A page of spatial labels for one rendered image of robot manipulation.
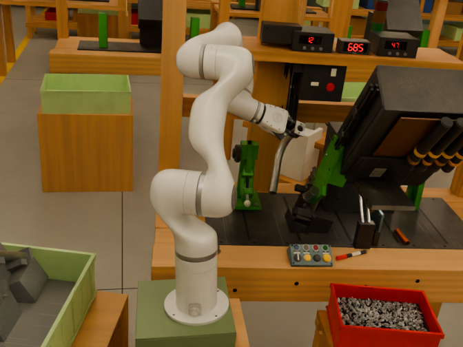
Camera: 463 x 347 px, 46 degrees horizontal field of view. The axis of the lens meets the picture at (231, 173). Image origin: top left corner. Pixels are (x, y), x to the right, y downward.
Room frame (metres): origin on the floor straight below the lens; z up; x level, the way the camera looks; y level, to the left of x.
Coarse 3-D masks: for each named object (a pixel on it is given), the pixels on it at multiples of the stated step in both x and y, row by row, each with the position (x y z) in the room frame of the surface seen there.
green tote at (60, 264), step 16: (48, 256) 1.47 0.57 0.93; (64, 256) 1.47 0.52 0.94; (80, 256) 1.47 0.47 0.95; (48, 272) 1.47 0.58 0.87; (64, 272) 1.47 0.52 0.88; (80, 272) 1.47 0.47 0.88; (80, 288) 1.33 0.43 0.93; (64, 304) 1.22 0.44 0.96; (80, 304) 1.32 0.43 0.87; (64, 320) 1.19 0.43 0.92; (80, 320) 1.32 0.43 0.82; (48, 336) 1.09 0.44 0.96; (64, 336) 1.19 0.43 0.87
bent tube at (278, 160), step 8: (296, 120) 1.96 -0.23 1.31; (296, 128) 1.93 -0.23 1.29; (304, 128) 1.95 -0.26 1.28; (288, 136) 1.97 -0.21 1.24; (280, 144) 1.99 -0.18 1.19; (280, 152) 1.98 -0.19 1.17; (280, 160) 1.95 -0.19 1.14; (272, 176) 1.89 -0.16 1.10; (272, 184) 1.86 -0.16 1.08; (272, 192) 1.86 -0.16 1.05
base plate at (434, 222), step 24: (240, 216) 1.91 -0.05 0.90; (264, 216) 1.92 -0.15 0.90; (336, 216) 1.98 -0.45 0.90; (384, 216) 2.02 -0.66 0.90; (408, 216) 2.04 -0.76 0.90; (432, 216) 2.06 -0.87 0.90; (456, 216) 2.08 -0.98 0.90; (240, 240) 1.73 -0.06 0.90; (264, 240) 1.74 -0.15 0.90; (288, 240) 1.76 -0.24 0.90; (312, 240) 1.77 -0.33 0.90; (336, 240) 1.79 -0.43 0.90; (384, 240) 1.82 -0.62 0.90; (432, 240) 1.86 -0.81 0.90; (456, 240) 1.87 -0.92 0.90
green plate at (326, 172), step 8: (336, 136) 1.93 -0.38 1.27; (328, 152) 1.92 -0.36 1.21; (336, 152) 1.85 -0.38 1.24; (328, 160) 1.88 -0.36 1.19; (336, 160) 1.83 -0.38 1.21; (320, 168) 1.92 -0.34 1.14; (328, 168) 1.85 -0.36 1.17; (336, 168) 1.85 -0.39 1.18; (320, 176) 1.88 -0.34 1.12; (328, 176) 1.83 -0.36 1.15; (336, 176) 1.85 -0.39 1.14; (344, 176) 1.85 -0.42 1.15; (320, 184) 1.85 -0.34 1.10; (336, 184) 1.85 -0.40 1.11
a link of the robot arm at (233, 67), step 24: (216, 48) 1.53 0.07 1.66; (240, 48) 1.53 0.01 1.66; (216, 72) 1.50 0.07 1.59; (240, 72) 1.47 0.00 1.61; (216, 96) 1.43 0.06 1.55; (192, 120) 1.39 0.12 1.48; (216, 120) 1.39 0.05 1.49; (192, 144) 1.36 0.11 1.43; (216, 144) 1.34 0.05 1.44; (216, 168) 1.28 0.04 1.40; (216, 192) 1.23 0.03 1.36; (216, 216) 1.24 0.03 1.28
